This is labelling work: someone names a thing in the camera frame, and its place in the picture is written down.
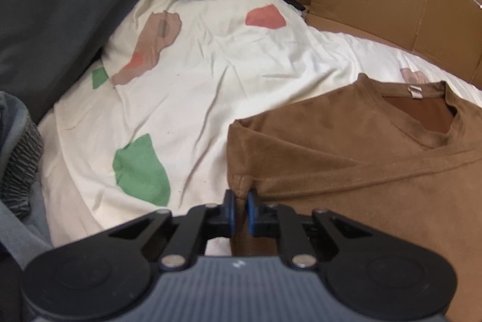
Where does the brown printed t-shirt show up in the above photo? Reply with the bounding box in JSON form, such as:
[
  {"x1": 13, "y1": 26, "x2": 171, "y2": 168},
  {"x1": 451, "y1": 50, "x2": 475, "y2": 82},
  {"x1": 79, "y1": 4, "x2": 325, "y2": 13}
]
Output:
[{"x1": 226, "y1": 72, "x2": 482, "y2": 322}]

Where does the grey ribbed knit garment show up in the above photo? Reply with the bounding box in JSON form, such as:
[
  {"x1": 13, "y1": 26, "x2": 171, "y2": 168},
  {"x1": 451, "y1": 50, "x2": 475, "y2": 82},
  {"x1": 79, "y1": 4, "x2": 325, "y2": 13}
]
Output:
[{"x1": 0, "y1": 122, "x2": 44, "y2": 219}]

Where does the cream bear print bed sheet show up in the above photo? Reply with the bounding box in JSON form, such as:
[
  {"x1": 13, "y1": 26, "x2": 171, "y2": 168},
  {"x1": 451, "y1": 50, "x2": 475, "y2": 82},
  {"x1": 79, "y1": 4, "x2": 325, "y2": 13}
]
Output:
[{"x1": 38, "y1": 0, "x2": 482, "y2": 257}]

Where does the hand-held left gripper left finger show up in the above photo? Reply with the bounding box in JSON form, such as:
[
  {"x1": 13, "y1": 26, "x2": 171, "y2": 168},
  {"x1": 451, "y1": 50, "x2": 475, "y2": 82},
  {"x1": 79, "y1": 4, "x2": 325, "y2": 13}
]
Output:
[{"x1": 107, "y1": 190, "x2": 238, "y2": 270}]

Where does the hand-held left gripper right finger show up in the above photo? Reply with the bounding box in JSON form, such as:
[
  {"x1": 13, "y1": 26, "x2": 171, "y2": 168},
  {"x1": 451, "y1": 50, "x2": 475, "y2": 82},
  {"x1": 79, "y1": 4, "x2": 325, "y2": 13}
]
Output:
[{"x1": 247, "y1": 191, "x2": 371, "y2": 270}]

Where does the blue-grey garment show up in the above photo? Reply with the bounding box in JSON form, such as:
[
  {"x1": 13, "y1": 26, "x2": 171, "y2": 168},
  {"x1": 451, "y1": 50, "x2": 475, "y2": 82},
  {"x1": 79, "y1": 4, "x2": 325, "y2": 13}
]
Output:
[{"x1": 0, "y1": 91, "x2": 53, "y2": 258}]

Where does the dark grey pillow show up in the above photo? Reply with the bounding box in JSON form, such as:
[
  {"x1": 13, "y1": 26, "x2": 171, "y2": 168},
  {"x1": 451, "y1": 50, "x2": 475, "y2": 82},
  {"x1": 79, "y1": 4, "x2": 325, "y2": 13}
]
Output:
[{"x1": 0, "y1": 0, "x2": 162, "y2": 123}]

